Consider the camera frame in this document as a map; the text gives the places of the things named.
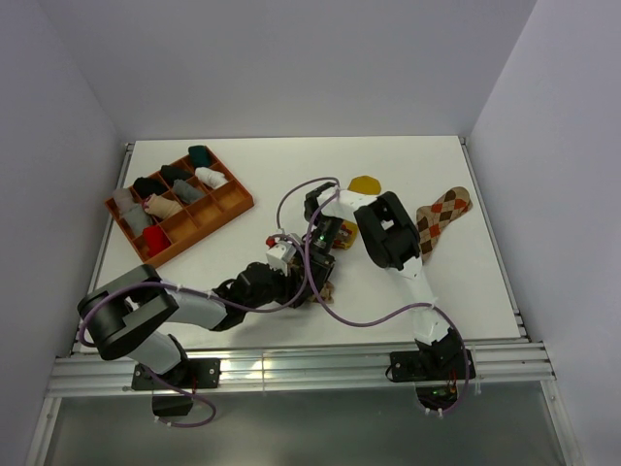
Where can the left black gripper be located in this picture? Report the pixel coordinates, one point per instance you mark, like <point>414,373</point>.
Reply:
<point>291,284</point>

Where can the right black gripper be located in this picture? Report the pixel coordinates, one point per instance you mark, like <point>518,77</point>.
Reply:
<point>321,266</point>

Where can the brown argyle sock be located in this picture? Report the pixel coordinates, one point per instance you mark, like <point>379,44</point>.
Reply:
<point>325,293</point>

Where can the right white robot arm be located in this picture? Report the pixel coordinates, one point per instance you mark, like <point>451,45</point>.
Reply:
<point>391,240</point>

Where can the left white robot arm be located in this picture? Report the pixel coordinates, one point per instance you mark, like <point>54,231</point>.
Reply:
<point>123,317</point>

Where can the yellow sock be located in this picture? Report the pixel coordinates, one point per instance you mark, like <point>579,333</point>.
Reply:
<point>349,230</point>

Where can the orange argyle sock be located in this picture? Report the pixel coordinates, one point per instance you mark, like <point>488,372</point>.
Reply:
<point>432,219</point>

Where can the white rolled sock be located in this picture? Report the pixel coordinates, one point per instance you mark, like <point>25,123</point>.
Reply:
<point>211,178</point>

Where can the red rolled sock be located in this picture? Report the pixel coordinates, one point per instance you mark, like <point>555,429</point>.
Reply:
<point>155,239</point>

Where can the grey rolled sock middle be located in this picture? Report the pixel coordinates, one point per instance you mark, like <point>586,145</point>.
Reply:
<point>186,192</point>

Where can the orange compartment tray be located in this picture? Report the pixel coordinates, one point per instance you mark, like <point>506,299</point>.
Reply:
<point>196,221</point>

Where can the beige rolled sock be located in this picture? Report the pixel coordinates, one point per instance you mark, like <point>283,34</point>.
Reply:
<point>161,207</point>

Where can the dark grey rolled sock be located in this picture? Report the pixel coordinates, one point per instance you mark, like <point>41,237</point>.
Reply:
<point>137,219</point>

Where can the dark green rolled sock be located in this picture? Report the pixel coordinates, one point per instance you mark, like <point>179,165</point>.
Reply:
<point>200,156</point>

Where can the black rolled sock upper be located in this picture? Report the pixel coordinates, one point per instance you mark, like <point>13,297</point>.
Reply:
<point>171,173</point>

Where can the black rolled sock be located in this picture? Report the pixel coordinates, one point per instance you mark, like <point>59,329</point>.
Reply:
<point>146,187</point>
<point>171,173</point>

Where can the black rolled sock left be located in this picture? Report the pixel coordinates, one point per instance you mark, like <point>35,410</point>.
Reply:
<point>146,187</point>

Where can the light grey rolled sock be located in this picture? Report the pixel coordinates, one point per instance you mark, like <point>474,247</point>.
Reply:
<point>124,200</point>

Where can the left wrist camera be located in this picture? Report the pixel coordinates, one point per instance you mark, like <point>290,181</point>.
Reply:
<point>284,251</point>

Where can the aluminium rail frame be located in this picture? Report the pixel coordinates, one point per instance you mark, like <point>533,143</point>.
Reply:
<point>314,405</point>

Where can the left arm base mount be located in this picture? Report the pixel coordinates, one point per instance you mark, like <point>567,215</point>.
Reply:
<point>174,392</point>

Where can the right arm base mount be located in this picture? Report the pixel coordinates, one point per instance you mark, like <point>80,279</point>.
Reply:
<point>436,378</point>

